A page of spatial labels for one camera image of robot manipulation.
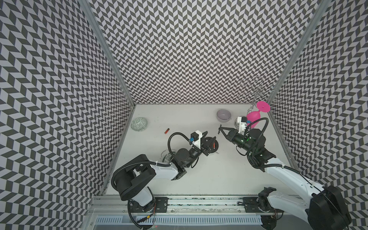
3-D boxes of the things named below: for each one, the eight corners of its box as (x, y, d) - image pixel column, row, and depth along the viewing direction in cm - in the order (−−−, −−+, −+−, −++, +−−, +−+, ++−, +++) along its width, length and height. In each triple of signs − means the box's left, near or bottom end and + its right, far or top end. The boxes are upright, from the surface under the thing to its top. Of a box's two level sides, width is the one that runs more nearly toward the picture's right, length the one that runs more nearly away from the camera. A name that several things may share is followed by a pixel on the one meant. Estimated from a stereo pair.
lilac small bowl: (216, 123, 109) (218, 118, 104) (215, 114, 115) (216, 109, 110) (230, 123, 109) (232, 118, 104) (228, 114, 115) (229, 109, 110)
